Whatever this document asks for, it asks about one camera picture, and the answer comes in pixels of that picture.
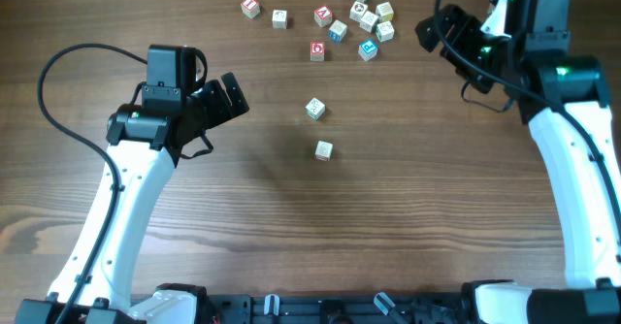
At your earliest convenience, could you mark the green Z wooden block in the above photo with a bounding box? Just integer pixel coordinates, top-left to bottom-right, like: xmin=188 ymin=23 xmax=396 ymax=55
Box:
xmin=306 ymin=98 xmax=326 ymax=120

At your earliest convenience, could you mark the wooden block red side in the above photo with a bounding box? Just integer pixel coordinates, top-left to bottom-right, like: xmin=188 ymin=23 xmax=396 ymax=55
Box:
xmin=314 ymin=141 xmax=333 ymax=161

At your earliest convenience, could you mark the blue H wooden block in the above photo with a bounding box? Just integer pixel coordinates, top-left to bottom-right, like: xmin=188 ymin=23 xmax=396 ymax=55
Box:
xmin=329 ymin=20 xmax=347 ymax=43

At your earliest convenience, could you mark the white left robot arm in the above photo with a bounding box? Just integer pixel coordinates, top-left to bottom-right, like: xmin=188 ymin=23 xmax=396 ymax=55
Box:
xmin=15 ymin=73 xmax=249 ymax=323

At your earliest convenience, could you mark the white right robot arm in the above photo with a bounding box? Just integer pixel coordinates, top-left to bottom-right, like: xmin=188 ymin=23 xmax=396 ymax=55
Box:
xmin=415 ymin=0 xmax=620 ymax=323

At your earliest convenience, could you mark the wooden block number 8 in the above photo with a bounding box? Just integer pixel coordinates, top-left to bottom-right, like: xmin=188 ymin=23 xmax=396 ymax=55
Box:
xmin=376 ymin=21 xmax=395 ymax=42

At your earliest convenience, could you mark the yellow-sided wooden block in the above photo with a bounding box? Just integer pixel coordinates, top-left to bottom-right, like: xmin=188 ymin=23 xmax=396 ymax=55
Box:
xmin=376 ymin=2 xmax=394 ymax=22

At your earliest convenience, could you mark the light blue P block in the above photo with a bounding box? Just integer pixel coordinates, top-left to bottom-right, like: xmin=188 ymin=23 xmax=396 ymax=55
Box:
xmin=358 ymin=39 xmax=378 ymax=61

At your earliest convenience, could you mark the wooden block green side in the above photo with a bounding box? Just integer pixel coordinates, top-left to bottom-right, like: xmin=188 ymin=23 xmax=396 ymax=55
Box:
xmin=359 ymin=11 xmax=378 ymax=33

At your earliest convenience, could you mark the red I letter block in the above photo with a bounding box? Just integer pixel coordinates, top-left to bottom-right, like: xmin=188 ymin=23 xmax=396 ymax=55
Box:
xmin=241 ymin=0 xmax=261 ymax=18

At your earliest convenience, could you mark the wooden block ladybug picture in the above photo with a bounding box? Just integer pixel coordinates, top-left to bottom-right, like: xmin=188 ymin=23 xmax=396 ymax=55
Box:
xmin=349 ymin=1 xmax=368 ymax=22

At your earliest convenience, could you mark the wooden block number 2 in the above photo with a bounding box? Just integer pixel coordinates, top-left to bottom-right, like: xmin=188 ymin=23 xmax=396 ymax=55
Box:
xmin=272 ymin=10 xmax=288 ymax=29

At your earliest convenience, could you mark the red O letter block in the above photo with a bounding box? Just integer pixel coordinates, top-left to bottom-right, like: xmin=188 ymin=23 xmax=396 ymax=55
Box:
xmin=310 ymin=42 xmax=325 ymax=61

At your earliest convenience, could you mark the red A letter block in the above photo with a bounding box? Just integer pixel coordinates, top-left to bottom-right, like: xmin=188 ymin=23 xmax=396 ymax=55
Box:
xmin=314 ymin=6 xmax=333 ymax=28

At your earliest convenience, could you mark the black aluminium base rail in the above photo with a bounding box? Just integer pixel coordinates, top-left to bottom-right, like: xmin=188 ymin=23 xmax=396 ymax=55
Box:
xmin=209 ymin=293 xmax=468 ymax=324

